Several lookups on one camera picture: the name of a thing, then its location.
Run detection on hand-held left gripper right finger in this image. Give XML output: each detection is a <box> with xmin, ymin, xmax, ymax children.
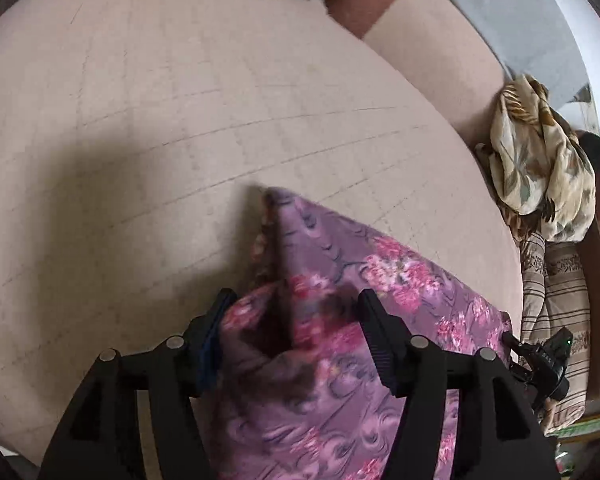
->
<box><xmin>355</xmin><ymin>289</ymin><xmax>548</xmax><ymax>480</ymax></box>

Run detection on striped brown cushion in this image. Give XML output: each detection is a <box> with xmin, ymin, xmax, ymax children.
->
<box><xmin>517</xmin><ymin>230</ymin><xmax>595</xmax><ymax>428</ymax></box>

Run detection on beige floral blanket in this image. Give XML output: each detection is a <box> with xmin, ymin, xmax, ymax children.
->
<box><xmin>476</xmin><ymin>74</ymin><xmax>597</xmax><ymax>242</ymax></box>

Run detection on purple floral long-sleeved shirt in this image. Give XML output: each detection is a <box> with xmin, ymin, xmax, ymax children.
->
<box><xmin>200</xmin><ymin>186</ymin><xmax>515</xmax><ymax>480</ymax></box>

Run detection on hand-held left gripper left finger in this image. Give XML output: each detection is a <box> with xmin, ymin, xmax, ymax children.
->
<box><xmin>37</xmin><ymin>287</ymin><xmax>238</xmax><ymax>480</ymax></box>

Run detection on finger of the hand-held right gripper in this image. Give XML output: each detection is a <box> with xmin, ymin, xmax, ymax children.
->
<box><xmin>501</xmin><ymin>331</ymin><xmax>533</xmax><ymax>363</ymax></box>

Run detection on grey pillow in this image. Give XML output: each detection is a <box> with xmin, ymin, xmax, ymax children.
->
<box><xmin>442</xmin><ymin>0</ymin><xmax>592</xmax><ymax>107</ymax></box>

